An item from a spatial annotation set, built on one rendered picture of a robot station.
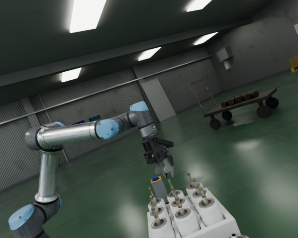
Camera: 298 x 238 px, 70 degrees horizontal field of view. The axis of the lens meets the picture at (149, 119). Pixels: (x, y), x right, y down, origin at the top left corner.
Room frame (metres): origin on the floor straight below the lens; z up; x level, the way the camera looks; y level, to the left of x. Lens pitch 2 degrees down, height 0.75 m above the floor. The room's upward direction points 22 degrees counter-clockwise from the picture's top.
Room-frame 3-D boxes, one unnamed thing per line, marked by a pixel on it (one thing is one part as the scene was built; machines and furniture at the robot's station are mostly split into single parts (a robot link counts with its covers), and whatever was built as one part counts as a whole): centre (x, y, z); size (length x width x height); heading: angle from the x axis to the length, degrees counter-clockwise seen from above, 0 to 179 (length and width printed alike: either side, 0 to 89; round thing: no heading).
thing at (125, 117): (0.95, 0.12, 0.74); 0.11 x 0.11 x 0.08; 73
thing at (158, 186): (1.36, 0.11, 0.16); 0.07 x 0.07 x 0.31; 2
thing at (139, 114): (0.94, 0.03, 0.74); 0.09 x 0.08 x 0.11; 73
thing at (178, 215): (0.95, 0.02, 0.25); 0.08 x 0.08 x 0.01
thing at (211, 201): (0.95, -0.10, 0.25); 0.08 x 0.08 x 0.01
